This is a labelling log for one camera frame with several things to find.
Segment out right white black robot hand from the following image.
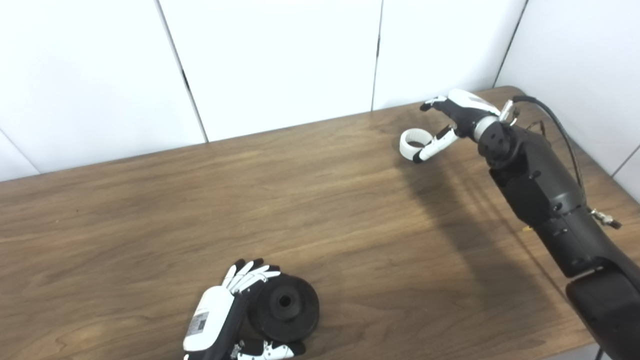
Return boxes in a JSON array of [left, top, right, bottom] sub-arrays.
[[413, 89, 501, 163]]

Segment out round black stepped part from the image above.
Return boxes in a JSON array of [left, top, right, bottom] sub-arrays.
[[248, 273, 321, 344]]

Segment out white toothed ring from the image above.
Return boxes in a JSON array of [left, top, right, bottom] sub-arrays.
[[399, 128, 434, 162]]

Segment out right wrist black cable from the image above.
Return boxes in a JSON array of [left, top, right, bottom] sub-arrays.
[[500, 95, 623, 231]]

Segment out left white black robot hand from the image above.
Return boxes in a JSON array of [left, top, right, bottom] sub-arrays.
[[182, 258, 307, 360]]

